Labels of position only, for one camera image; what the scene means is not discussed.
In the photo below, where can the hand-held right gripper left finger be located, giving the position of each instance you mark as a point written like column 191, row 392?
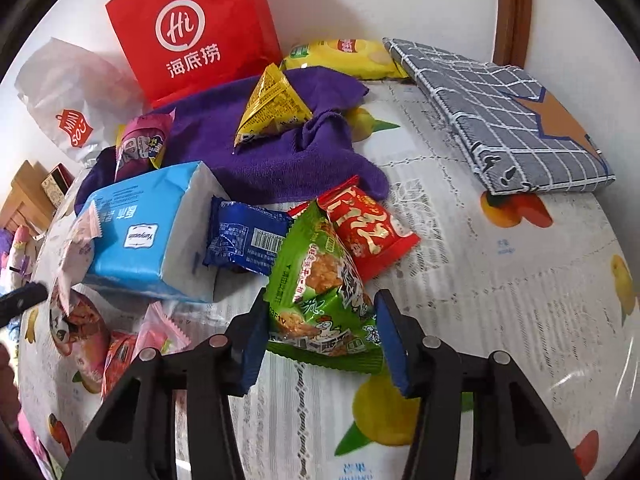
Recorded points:
column 250, row 342

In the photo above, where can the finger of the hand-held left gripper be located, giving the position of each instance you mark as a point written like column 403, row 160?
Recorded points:
column 22, row 300

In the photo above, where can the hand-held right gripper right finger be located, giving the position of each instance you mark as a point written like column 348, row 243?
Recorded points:
column 392, row 340

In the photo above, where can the white snack packet red label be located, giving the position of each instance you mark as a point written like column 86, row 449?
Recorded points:
column 77, row 250

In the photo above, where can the green snack packet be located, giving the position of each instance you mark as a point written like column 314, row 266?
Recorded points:
column 320, row 300

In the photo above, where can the light pink snack packet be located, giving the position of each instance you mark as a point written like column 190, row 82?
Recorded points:
column 160, row 330

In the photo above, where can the panda print snack packet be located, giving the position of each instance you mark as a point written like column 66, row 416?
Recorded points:
column 82, row 335

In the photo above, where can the wooden side desk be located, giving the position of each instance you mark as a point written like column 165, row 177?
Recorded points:
column 25, row 195

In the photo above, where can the dark blue snack packet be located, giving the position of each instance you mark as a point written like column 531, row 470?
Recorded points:
column 242, row 237

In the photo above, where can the orange red snack packet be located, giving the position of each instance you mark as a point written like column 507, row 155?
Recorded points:
column 119, row 362

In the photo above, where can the patterned box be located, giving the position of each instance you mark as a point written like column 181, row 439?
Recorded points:
column 55, row 185

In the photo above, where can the blue tissue pack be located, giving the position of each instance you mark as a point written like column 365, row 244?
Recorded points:
column 150, row 230

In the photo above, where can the pink purple snack packet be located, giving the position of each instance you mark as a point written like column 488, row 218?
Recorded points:
column 142, row 145

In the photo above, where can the white plastic bag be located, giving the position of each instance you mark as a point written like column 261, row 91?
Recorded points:
column 65, row 95

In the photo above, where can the purple towel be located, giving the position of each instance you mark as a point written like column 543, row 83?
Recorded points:
column 225, row 125

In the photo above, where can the yellow triangular snack packet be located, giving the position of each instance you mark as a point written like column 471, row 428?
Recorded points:
column 272, row 105

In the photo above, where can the grey plaid folded cloth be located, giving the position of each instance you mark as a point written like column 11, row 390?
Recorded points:
column 500, row 120

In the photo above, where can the yellow chips bag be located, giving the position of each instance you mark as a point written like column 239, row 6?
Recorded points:
column 345, row 57

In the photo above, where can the red paper bag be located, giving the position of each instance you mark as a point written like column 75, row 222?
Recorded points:
column 195, row 35

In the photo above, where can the brown wooden frame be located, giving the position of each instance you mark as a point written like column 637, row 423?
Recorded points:
column 512, row 10

